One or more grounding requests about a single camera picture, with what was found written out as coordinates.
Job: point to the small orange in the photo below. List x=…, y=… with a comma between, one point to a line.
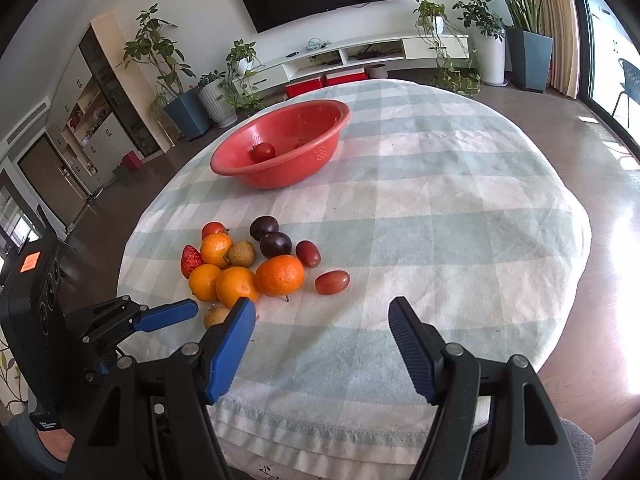
x=237, y=285
x=204, y=282
x=216, y=250

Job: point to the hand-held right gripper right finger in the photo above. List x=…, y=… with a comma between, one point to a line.
x=410, y=350

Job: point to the large orange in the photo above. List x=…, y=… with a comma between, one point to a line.
x=280, y=275

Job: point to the red tomato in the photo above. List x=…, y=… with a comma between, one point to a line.
x=263, y=152
x=214, y=230

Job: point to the checked tablecloth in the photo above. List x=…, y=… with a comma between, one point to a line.
x=425, y=210

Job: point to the plant in white ribbed pot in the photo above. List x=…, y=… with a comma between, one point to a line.
x=217, y=102

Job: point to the outdoor metal chair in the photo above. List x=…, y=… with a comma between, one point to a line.
x=631, y=77

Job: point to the red grape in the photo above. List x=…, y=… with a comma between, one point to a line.
x=332, y=282
x=307, y=253

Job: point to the ceiling air vent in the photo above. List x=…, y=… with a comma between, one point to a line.
x=25, y=121

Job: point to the tall glass display cabinet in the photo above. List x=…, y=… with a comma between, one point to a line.
x=117, y=95

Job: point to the plant in tall white pot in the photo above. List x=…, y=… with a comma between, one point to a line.
x=492, y=60

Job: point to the small red floor box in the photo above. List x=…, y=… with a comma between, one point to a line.
x=132, y=161

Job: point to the beige curtain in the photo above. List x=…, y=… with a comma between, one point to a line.
x=562, y=35

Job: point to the white wall cabinet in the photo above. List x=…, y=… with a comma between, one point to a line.
x=85, y=125

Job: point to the brown door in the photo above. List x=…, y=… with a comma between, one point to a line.
x=42, y=175

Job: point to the trailing vine in white pot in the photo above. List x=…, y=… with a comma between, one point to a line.
x=438, y=24

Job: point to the dark purple plum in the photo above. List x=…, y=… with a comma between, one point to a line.
x=275, y=244
x=263, y=227

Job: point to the person's left forearm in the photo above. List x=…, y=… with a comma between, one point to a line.
x=50, y=447

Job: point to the red storage box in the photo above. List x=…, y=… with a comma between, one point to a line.
x=305, y=88
x=346, y=77

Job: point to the white television console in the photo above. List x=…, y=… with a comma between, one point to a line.
x=305, y=65

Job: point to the red plastic bowl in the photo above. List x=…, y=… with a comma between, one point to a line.
x=305, y=120

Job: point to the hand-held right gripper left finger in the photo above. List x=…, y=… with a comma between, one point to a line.
x=230, y=355

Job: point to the brown round fruit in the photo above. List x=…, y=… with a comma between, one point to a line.
x=242, y=254
x=215, y=316

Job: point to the tall plant in blue pot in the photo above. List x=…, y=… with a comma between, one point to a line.
x=187, y=115

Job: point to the person's leg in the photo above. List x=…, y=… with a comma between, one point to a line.
x=575, y=447

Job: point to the large plant in grey-blue pot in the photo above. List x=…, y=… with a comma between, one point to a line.
x=530, y=57

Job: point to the patterned cushion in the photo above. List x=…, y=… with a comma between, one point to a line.
x=10, y=375

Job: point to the trailing pothos in white pot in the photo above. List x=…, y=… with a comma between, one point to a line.
x=243, y=65

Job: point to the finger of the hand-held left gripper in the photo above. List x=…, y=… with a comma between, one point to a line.
x=167, y=314

